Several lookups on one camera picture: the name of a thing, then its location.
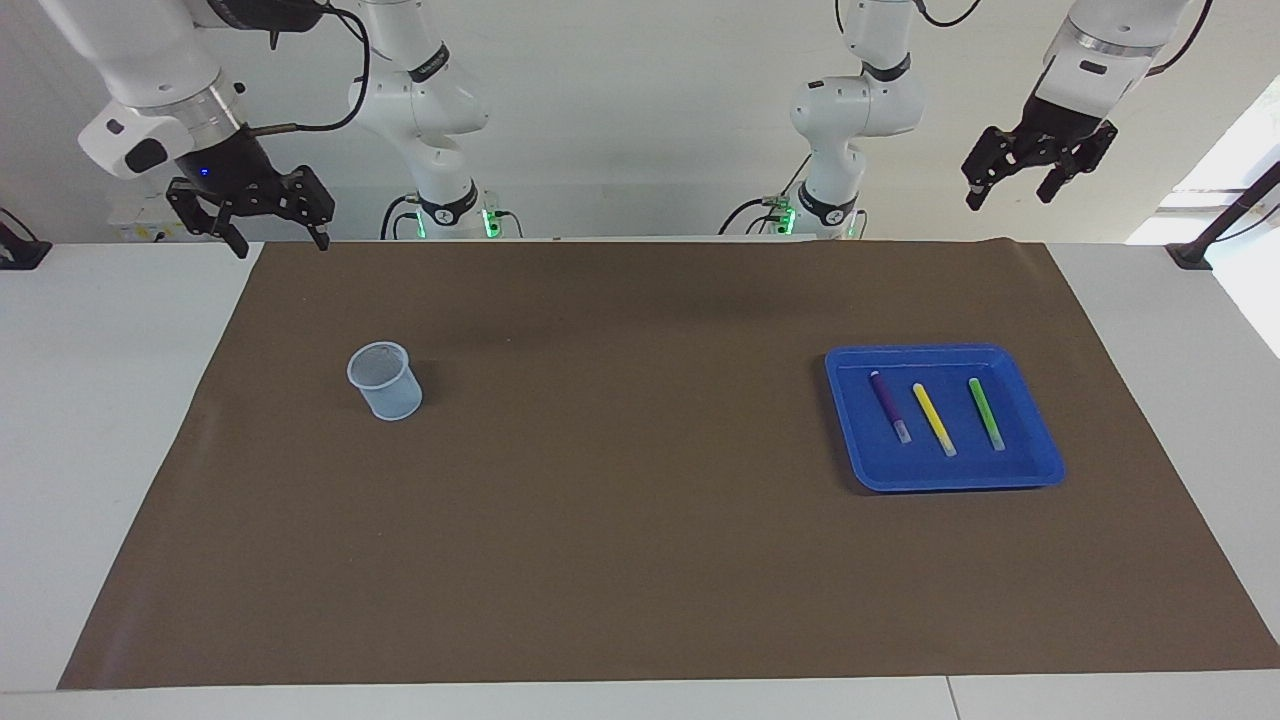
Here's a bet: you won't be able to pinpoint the purple pen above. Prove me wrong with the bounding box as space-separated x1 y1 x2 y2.
868 370 913 445

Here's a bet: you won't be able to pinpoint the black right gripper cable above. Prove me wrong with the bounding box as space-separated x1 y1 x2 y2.
240 0 373 136

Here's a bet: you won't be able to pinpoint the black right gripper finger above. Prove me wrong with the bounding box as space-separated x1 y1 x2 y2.
166 178 251 260
283 166 337 252

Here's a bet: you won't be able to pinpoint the black table clamp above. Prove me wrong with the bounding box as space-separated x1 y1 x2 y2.
0 207 53 271

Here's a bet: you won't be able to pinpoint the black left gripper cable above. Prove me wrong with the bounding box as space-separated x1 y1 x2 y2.
912 0 1213 79

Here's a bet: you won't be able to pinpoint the green pen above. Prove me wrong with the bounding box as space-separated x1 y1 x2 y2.
967 376 1007 452

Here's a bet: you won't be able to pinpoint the blue plastic tray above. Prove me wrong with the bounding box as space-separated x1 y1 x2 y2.
824 343 1067 494

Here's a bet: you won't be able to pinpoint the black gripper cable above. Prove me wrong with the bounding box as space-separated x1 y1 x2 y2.
912 0 1213 79
240 0 373 136

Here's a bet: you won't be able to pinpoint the translucent plastic cup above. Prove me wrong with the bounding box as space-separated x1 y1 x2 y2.
347 341 424 422

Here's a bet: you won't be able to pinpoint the white power strip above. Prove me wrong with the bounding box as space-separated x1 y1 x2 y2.
106 193 206 243

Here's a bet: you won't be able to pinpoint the black left arm base cables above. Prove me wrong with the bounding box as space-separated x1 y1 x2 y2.
718 155 813 238

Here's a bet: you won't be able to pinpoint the yellow pen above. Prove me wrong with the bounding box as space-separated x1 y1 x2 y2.
911 382 959 458

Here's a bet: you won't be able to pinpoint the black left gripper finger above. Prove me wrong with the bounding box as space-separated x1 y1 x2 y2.
961 124 1023 212
1036 120 1120 205

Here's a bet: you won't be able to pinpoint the black clamp stand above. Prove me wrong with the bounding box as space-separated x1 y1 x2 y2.
1165 160 1280 271

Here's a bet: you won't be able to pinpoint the brown table mat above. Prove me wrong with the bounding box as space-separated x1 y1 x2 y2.
57 238 1280 691

